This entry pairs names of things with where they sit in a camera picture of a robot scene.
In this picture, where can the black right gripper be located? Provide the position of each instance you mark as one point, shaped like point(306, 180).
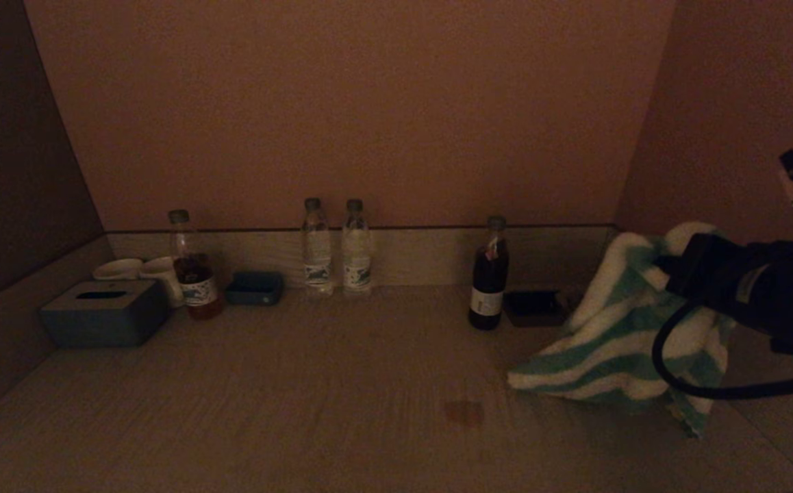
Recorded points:
point(708, 277)

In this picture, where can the teal white striped towel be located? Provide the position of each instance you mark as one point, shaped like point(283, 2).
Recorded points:
point(609, 342)

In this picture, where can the small black tray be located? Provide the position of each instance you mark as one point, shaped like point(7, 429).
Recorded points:
point(533, 308)

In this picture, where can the full dark tea bottle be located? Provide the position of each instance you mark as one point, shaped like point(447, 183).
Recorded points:
point(488, 281)

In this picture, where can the clear water bottle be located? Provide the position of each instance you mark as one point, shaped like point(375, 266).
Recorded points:
point(357, 253)
point(317, 253)

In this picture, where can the small teal tray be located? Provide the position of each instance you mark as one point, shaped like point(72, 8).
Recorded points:
point(255, 289)

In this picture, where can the half-full tea bottle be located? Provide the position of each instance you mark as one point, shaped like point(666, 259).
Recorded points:
point(196, 287)

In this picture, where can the white cup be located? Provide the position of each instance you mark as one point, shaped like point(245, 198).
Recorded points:
point(117, 269)
point(164, 274)

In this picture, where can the grey tissue box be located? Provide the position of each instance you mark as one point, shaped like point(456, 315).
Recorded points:
point(105, 315)

